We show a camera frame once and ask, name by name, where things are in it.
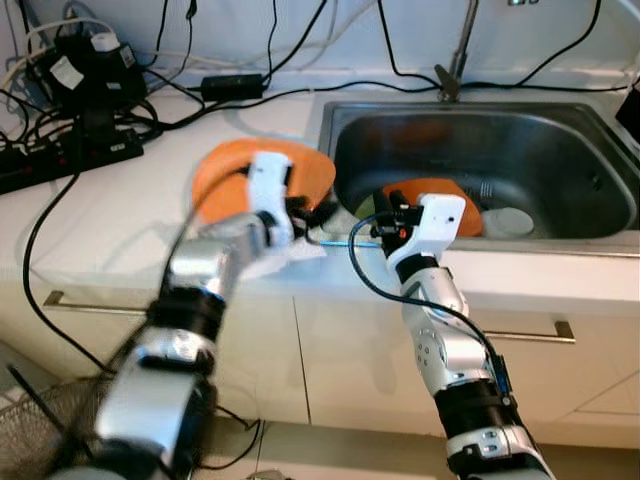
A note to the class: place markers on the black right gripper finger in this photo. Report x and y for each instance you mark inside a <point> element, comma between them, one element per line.
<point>391,199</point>
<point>407,200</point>

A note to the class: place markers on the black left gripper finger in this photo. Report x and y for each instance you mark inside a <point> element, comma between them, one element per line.
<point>316,202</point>
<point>324,218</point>

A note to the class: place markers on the orange plastic plate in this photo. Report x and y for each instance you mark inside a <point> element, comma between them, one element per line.
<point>310,170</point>

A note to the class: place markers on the orange plastic bowl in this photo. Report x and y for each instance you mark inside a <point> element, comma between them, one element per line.
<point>474,215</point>

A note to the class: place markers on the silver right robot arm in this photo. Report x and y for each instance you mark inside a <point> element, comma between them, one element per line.
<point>440,350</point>

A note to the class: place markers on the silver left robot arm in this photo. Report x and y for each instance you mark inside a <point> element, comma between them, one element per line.
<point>160,390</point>

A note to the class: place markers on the white kitchen base cabinet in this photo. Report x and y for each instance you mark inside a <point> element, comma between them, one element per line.
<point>340,350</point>

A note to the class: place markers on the small white bowl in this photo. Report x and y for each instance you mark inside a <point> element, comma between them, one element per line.
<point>510,222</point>

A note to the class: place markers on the chrome gooseneck faucet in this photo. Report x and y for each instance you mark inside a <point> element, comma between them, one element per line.
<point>450,85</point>

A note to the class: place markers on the stainless steel sink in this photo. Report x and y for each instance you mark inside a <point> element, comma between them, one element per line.
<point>520,150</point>

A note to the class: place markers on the black adapter with white label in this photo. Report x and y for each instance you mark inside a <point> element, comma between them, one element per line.
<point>100,75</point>

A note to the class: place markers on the black power strip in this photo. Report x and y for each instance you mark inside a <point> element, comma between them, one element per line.
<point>60,160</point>

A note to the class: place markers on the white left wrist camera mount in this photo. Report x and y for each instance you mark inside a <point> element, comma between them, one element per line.
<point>268,185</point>

